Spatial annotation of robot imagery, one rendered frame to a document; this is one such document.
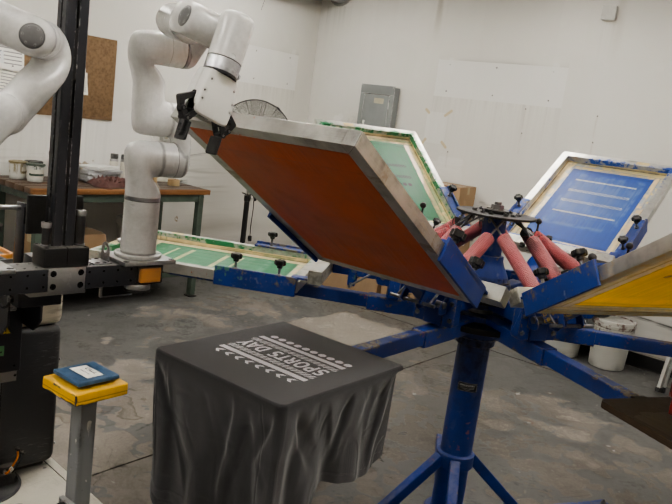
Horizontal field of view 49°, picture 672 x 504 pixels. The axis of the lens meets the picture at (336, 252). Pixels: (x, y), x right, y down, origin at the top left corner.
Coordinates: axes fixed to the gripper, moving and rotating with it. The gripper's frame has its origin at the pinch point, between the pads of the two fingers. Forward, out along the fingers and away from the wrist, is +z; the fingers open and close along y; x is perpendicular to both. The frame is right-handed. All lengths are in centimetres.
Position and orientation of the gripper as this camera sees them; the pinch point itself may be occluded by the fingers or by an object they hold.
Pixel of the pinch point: (196, 142)
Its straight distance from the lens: 157.9
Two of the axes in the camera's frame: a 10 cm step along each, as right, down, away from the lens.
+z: -3.1, 9.5, -0.6
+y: -5.5, -2.3, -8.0
